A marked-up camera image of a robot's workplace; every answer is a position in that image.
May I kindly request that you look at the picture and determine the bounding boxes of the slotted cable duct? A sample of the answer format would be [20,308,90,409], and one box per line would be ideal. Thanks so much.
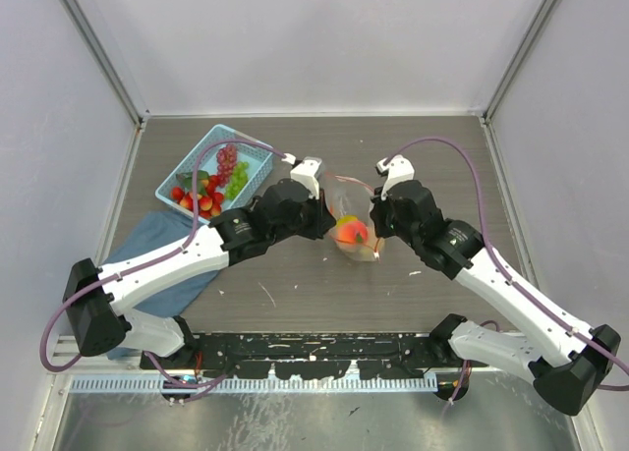
[69,372,438,394]

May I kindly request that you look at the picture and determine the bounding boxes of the light blue plastic basket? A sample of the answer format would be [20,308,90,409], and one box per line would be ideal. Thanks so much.
[155,124,273,217]

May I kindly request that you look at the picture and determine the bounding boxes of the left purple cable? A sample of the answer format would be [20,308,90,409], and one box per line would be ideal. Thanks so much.
[39,139,296,404]

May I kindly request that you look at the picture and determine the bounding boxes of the purple grape bunch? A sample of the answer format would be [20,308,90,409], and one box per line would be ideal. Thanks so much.
[216,143,238,187]

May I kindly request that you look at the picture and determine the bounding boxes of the orange peach fruit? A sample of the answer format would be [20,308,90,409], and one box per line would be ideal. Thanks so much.
[333,220,369,247]

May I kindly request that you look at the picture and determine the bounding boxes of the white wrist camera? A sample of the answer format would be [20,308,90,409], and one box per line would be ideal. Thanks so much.
[281,153,324,199]
[375,155,415,196]

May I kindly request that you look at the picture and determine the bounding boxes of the green leaves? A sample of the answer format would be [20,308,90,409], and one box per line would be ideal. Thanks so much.
[176,170,209,190]

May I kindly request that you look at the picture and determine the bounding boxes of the green grape bunch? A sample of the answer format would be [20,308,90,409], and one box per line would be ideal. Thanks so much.
[225,161,249,200]

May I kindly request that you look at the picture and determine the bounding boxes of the red strawberries pile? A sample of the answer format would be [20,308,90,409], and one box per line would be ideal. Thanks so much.
[170,174,225,220]

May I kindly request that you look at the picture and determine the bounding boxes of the clear zip bag orange zipper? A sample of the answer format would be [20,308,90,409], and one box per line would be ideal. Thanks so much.
[322,172,385,262]

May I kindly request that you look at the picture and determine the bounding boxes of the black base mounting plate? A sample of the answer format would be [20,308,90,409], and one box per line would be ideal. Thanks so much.
[141,332,463,380]

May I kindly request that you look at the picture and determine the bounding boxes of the blue cloth towel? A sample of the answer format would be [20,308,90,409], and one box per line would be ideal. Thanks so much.
[100,211,228,360]

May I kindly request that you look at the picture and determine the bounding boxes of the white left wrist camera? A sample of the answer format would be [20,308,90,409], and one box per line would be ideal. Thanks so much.
[281,153,324,199]

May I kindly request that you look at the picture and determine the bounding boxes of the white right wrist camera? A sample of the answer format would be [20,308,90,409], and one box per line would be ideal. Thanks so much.
[375,155,415,196]

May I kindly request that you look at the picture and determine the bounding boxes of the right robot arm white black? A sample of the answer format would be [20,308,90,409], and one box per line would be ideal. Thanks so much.
[371,180,621,416]

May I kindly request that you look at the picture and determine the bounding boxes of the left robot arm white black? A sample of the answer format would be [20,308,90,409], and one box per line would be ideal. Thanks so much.
[64,179,335,368]

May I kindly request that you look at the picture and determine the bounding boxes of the yellow star fruit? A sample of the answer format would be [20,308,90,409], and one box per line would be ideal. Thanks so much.
[337,215,358,226]

